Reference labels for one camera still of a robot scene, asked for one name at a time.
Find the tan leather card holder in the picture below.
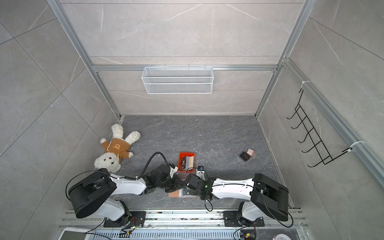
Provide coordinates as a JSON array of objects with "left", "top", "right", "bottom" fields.
[{"left": 169, "top": 188, "right": 197, "bottom": 198}]

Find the red plastic tray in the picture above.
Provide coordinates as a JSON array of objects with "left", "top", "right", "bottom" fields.
[{"left": 178, "top": 152, "right": 195, "bottom": 173}]

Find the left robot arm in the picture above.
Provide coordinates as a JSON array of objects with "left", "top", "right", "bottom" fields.
[{"left": 66, "top": 165, "right": 185, "bottom": 222}]

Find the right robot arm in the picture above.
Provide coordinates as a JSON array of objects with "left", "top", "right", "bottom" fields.
[{"left": 186, "top": 174, "right": 289, "bottom": 222}]

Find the white teddy bear brown shirt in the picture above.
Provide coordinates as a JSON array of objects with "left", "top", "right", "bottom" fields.
[{"left": 94, "top": 124, "right": 141, "bottom": 174}]

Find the small black pink box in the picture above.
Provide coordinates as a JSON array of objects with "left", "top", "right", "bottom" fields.
[{"left": 239, "top": 149, "right": 256, "bottom": 162}]

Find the white round object bottom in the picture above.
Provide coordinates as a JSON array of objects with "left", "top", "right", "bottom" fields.
[{"left": 273, "top": 234, "right": 292, "bottom": 240}]

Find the white tablet device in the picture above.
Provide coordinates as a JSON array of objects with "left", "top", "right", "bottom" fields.
[{"left": 58, "top": 227, "right": 91, "bottom": 240}]

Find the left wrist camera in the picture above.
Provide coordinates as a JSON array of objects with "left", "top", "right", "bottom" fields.
[{"left": 169, "top": 164, "right": 178, "bottom": 179}]

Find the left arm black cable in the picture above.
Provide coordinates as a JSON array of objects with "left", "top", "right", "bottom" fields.
[{"left": 136, "top": 151, "right": 170, "bottom": 181}]

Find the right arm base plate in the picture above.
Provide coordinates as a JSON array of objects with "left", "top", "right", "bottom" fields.
[{"left": 223, "top": 210, "right": 265, "bottom": 227}]

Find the aluminium rail frame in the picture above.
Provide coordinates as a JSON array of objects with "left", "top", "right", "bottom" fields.
[{"left": 57, "top": 209, "right": 313, "bottom": 240}]

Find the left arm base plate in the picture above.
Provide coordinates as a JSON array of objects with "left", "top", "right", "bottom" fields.
[{"left": 103, "top": 211, "right": 147, "bottom": 228}]

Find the white wire mesh basket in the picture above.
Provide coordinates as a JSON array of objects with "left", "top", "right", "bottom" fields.
[{"left": 142, "top": 67, "right": 214, "bottom": 95}]

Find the black wire hook rack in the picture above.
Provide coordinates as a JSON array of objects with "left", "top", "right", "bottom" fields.
[{"left": 286, "top": 89, "right": 353, "bottom": 168}]

